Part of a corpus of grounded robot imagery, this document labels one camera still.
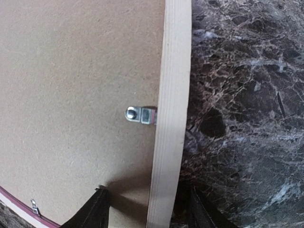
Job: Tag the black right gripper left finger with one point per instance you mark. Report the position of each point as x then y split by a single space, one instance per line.
94 213

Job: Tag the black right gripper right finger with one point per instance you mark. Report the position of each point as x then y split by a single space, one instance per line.
202 214

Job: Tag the brown fibreboard backing board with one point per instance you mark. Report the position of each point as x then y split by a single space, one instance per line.
68 71

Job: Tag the metal turn clip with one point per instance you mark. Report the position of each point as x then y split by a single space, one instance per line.
35 208
142 114

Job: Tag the wooden pink picture frame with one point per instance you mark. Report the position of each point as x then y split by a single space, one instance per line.
173 94

